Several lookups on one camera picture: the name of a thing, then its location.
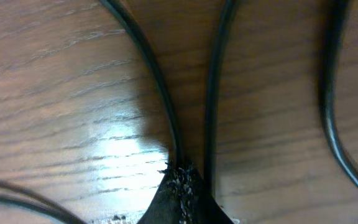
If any black usb cable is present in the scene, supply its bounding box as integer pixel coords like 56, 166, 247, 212
0, 0, 358, 224

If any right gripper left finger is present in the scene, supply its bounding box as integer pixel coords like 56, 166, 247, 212
137, 162, 183, 224

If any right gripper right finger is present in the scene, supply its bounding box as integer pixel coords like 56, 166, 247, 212
181, 164, 234, 224

